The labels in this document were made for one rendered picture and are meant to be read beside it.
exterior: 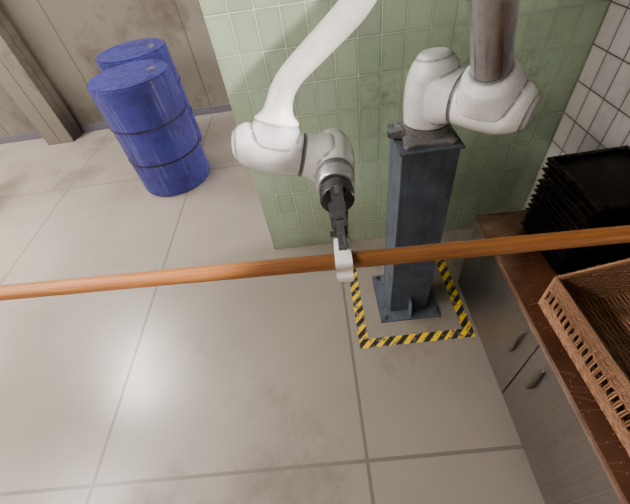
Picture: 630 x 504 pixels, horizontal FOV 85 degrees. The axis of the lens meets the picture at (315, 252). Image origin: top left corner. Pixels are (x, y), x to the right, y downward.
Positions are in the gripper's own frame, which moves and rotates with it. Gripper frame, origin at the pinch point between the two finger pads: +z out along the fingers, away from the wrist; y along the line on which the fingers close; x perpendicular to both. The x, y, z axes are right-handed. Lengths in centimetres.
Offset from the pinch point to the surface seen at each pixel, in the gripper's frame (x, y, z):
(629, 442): -68, 59, 20
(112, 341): 137, 119, -57
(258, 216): 59, 120, -154
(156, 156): 133, 82, -192
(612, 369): -67, 49, 5
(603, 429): -65, 61, 16
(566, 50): -105, 17, -121
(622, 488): -62, 61, 29
